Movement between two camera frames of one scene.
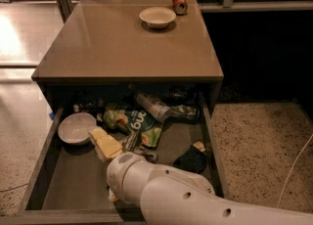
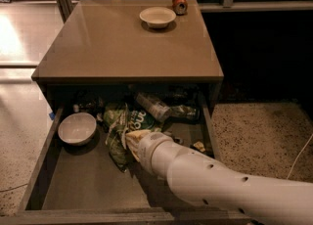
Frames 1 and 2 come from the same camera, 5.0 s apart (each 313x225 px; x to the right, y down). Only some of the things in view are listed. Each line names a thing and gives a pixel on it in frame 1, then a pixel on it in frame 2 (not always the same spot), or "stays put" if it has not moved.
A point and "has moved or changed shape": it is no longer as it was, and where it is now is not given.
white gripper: (121, 174) to (150, 147)
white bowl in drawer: (73, 128) stays put
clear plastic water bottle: (157, 109) stays put
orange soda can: (180, 3) stays put
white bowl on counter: (157, 17) stays put
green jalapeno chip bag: (146, 137) has moved or changed shape
